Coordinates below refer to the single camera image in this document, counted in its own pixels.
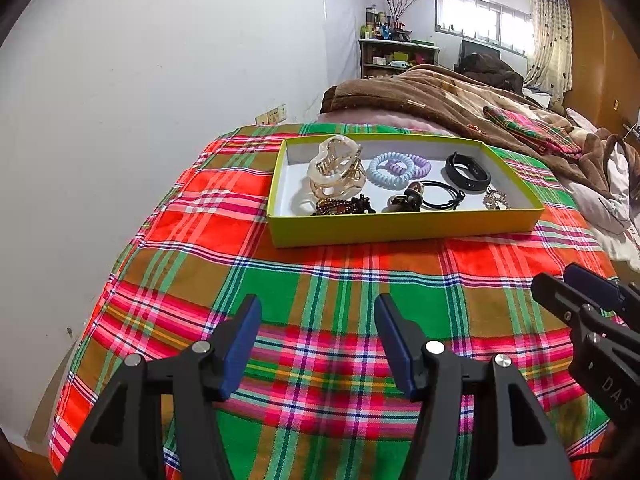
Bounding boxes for purple spiral hair tie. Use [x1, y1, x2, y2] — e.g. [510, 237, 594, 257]
[382, 155, 432, 177]

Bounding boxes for folded plaid cloth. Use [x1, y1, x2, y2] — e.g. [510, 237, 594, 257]
[482, 105, 583, 157]

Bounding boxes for clear beige hair claw clip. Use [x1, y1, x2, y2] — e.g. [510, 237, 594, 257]
[308, 136, 364, 199]

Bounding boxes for dark brown garment pile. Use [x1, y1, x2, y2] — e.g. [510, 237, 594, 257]
[460, 52, 525, 93]

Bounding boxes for wooden wardrobe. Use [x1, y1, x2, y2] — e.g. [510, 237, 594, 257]
[567, 0, 640, 131]

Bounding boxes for black television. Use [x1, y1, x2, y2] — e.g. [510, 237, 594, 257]
[459, 39, 502, 73]

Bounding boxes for dry branches in vase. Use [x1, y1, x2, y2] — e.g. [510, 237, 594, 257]
[380, 0, 431, 23]

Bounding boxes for dark bead bracelet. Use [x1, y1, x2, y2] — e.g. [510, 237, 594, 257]
[311, 195, 377, 217]

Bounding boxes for white storage shelf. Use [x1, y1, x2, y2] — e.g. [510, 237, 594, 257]
[357, 39, 441, 80]

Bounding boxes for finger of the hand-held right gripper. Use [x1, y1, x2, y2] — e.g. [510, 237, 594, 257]
[565, 263, 640, 326]
[531, 273, 640, 413]

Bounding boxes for brown hair clip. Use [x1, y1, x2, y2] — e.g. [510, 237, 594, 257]
[384, 182, 426, 213]

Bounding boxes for blue spiral hair tie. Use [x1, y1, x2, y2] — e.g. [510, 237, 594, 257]
[367, 151, 413, 187]

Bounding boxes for black hair elastic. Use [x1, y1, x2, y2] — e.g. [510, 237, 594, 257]
[417, 180, 467, 211]

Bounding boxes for barred window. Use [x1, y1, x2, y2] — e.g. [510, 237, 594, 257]
[434, 0, 532, 58]

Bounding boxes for black wristband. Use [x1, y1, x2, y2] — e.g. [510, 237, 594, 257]
[445, 152, 492, 191]

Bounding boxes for yellow-green cardboard box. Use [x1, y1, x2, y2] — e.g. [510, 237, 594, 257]
[266, 132, 546, 249]

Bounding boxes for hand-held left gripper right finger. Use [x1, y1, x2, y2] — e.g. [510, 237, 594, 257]
[374, 292, 576, 480]

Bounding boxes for patterned curtain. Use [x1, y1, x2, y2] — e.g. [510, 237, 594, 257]
[522, 0, 573, 103]

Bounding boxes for red green plaid blanket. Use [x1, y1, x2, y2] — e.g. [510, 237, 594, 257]
[47, 122, 621, 480]

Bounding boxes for brown fleece blanket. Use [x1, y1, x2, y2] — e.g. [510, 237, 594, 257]
[320, 62, 621, 186]

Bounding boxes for bottles and jars group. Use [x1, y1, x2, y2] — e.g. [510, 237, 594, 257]
[361, 6, 413, 42]

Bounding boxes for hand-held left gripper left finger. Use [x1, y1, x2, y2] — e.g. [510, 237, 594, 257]
[57, 294, 263, 480]

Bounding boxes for white quilt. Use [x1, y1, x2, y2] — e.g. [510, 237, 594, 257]
[565, 110, 640, 261]

